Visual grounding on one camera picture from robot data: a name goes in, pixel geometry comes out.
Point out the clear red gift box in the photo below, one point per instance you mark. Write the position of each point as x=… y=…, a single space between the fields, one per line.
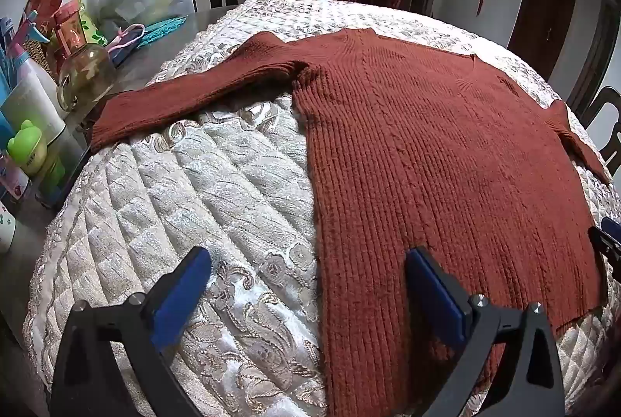
x=70 y=31

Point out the round glass jar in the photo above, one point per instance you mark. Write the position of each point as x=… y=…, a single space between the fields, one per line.
x=85 y=75

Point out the pink and blue pouch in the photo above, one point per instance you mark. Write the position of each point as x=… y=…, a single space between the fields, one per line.
x=123 y=42

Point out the white tube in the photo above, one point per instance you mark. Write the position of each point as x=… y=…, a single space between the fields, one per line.
x=31 y=104

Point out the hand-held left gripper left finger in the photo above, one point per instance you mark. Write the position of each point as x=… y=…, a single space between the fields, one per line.
x=180 y=296

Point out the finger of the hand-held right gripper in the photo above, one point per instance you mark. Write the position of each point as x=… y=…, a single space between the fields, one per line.
x=603 y=240

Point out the cream quilted blanket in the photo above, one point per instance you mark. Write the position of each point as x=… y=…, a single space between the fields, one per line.
x=194 y=184

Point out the rust red knit sweater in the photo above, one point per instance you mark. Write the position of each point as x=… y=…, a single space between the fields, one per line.
x=412 y=155

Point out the green frog bottle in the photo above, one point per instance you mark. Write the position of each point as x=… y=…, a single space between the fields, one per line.
x=29 y=148

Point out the brown wooden door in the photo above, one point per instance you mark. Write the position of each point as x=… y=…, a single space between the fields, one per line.
x=543 y=5

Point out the white bottle with pink cap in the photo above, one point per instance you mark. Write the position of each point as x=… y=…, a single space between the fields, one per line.
x=26 y=65

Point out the white flowered cup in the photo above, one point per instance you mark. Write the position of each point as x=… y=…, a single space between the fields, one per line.
x=6 y=228

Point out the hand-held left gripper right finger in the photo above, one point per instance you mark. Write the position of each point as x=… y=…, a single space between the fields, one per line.
x=436 y=296

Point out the green patterned packet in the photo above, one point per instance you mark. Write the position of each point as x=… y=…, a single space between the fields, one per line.
x=93 y=31

